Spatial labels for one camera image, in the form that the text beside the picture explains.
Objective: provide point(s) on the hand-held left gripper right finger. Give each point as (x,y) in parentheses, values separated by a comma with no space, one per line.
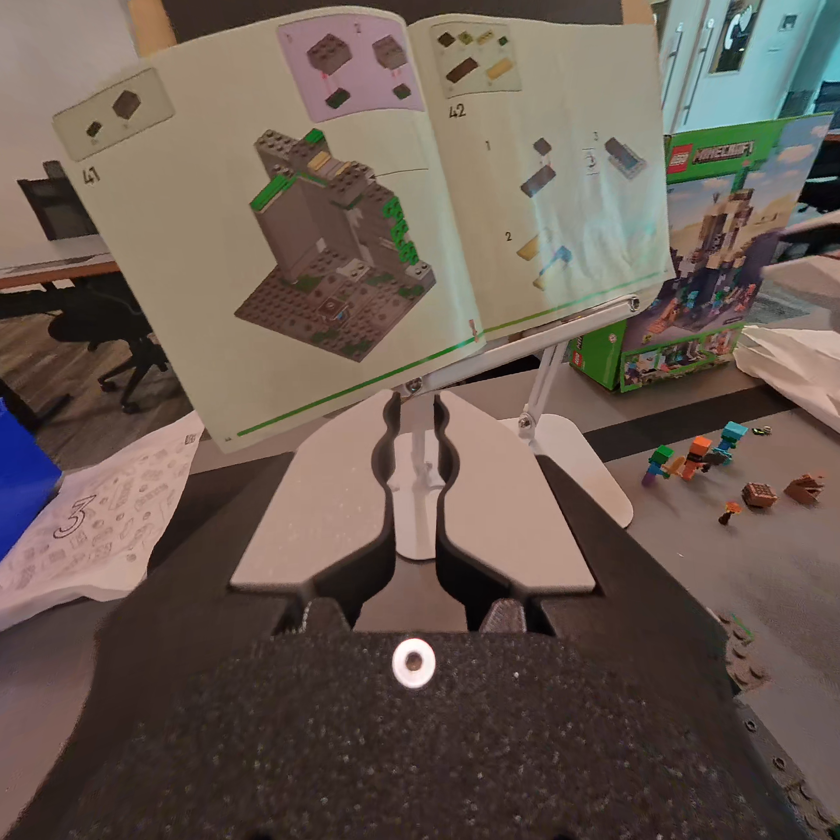
(512,505)

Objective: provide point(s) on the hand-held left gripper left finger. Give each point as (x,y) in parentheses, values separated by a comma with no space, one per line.
(328,505)

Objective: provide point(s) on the grey desk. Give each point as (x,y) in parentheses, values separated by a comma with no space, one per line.
(722,564)

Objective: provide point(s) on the white metal book stand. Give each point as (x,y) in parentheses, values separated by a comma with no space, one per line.
(564,433)

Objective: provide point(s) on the green zombie brick minifigure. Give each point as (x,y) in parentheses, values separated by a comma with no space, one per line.
(658,464)

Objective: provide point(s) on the orange brick minifigure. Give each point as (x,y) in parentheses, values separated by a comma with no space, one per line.
(697,457)

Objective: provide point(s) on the small orange brick piece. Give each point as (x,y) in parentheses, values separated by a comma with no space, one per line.
(728,512)

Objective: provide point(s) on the teal brick minifigure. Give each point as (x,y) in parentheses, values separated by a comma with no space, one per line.
(730,442)

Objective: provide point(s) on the white numbered paper bag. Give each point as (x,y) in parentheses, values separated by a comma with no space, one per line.
(92,518)

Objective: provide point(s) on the brown brick crafting block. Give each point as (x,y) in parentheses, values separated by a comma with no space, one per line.
(759,495)

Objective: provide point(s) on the black office chair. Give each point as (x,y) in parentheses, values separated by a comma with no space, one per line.
(111,334)

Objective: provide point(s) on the brown brick animal figure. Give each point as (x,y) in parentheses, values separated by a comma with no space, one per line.
(804,488)

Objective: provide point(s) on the open building instruction booklet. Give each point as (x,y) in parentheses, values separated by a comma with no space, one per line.
(367,210)

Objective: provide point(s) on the blue plastic bin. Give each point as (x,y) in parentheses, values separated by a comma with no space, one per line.
(19,479)

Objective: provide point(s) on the crumpled white paper bag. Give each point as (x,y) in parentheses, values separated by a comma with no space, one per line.
(794,374)

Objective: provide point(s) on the green toy brick set box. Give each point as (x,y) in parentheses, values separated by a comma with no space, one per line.
(709,256)

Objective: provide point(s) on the grey brick baseplate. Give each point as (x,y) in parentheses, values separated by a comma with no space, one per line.
(787,754)

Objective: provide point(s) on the black computer monitor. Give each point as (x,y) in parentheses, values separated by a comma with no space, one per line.
(59,203)

